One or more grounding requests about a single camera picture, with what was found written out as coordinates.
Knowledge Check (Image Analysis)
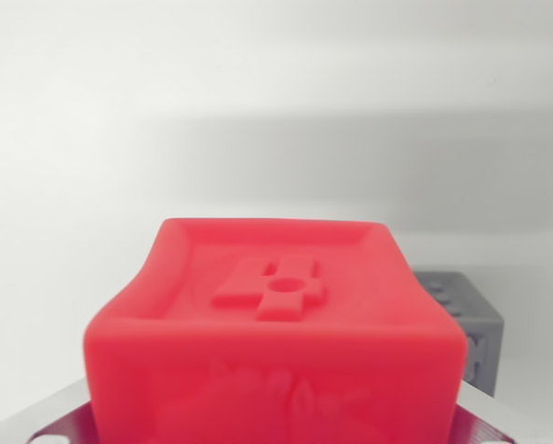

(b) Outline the grey embossed cube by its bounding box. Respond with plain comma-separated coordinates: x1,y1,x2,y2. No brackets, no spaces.
414,270,504,398

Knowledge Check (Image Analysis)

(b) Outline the red embossed cube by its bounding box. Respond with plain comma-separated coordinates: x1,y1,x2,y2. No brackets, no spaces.
81,217,468,444

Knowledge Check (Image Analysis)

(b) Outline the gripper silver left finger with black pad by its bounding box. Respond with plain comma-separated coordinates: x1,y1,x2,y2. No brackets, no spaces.
24,376,93,444

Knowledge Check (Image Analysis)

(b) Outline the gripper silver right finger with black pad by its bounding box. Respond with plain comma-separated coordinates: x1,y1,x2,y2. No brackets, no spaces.
455,378,514,444

